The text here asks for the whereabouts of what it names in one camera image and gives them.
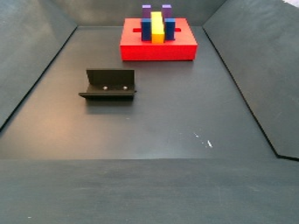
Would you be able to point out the black angled fixture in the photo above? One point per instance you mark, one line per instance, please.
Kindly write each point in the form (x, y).
(110, 84)

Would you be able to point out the red base board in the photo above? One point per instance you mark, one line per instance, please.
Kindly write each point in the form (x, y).
(136, 49)

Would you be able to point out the blue left peg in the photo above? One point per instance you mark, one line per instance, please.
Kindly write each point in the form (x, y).
(146, 29)

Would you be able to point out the blue peg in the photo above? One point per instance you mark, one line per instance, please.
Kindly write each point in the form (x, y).
(146, 29)
(169, 28)

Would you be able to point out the yellow center block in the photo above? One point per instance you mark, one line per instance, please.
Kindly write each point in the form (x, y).
(158, 27)

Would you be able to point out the blue right peg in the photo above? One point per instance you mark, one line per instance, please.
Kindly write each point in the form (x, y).
(169, 28)

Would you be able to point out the purple left peg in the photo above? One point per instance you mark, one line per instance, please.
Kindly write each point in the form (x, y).
(148, 9)

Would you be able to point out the purple peg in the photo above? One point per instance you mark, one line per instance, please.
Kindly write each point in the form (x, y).
(168, 11)
(148, 9)

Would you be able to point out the purple right peg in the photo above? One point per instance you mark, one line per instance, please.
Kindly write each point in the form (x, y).
(168, 11)

